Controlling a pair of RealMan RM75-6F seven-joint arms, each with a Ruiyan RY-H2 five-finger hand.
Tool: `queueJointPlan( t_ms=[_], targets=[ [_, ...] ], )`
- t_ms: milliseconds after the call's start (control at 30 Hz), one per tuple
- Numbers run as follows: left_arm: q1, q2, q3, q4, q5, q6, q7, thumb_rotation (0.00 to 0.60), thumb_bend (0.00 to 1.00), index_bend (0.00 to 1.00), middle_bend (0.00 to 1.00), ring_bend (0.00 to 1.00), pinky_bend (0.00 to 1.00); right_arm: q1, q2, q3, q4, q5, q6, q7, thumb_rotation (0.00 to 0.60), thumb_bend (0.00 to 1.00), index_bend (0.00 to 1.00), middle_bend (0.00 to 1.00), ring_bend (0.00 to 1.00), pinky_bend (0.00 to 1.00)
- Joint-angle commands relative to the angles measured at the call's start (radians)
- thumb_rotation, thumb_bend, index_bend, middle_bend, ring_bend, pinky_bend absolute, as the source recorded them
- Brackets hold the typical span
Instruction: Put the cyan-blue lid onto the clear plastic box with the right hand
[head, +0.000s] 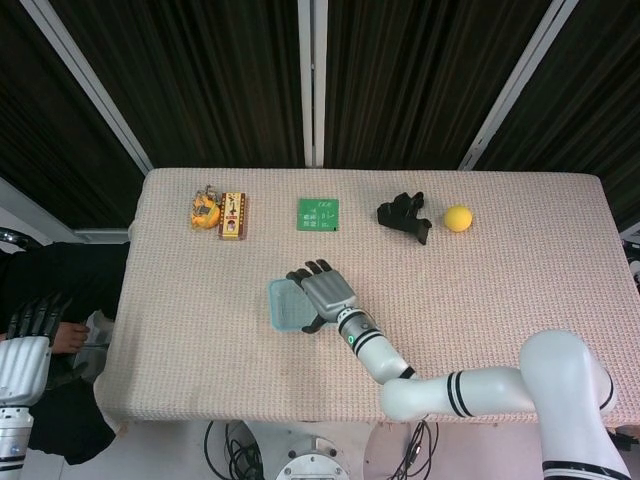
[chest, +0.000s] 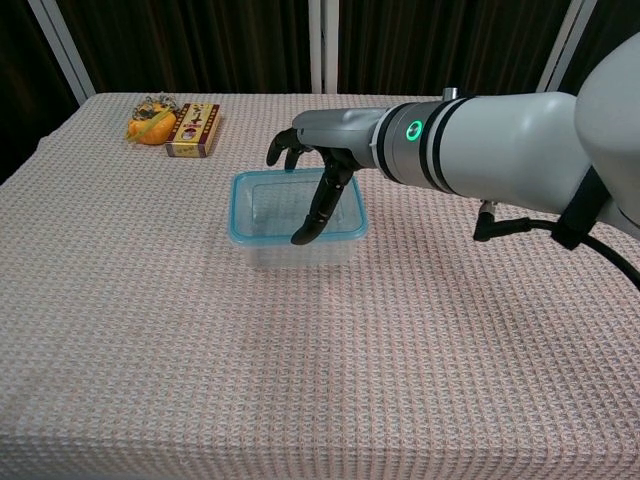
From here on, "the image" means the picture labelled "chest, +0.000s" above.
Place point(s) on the clear plastic container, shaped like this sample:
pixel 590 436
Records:
pixel 300 256

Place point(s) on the orange toy fruit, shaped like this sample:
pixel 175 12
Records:
pixel 155 131

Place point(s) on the beige waffle-weave tablecloth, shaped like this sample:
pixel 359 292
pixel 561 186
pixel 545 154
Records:
pixel 300 360

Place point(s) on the blue plastic lid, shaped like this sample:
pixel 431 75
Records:
pixel 272 205

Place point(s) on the red yellow card box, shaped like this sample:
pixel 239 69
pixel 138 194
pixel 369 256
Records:
pixel 192 130

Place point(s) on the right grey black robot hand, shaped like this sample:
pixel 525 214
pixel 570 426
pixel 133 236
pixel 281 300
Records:
pixel 340 127

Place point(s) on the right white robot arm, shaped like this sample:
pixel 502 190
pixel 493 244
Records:
pixel 500 140

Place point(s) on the dark curtain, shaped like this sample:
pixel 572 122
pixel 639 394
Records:
pixel 200 45

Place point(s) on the white frame post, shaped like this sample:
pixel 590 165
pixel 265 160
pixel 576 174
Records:
pixel 565 47
pixel 62 47
pixel 323 45

